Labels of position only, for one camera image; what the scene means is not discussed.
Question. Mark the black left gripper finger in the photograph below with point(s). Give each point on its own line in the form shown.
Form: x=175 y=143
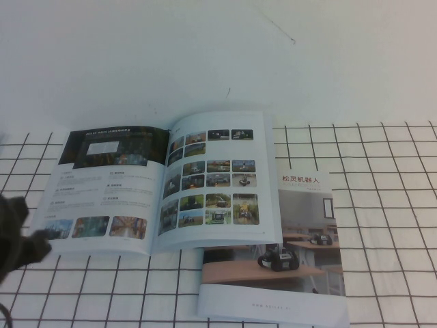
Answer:
x=37 y=246
x=13 y=213

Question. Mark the white picture book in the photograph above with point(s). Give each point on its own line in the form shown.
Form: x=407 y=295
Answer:
x=129 y=198

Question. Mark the white black-grid tablecloth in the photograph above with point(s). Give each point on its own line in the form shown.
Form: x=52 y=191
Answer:
x=375 y=205

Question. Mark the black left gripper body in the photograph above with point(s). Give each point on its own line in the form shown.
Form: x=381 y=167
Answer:
x=8 y=254

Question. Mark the closed brochure with robot cover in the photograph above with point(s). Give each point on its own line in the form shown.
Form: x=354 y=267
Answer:
x=307 y=239

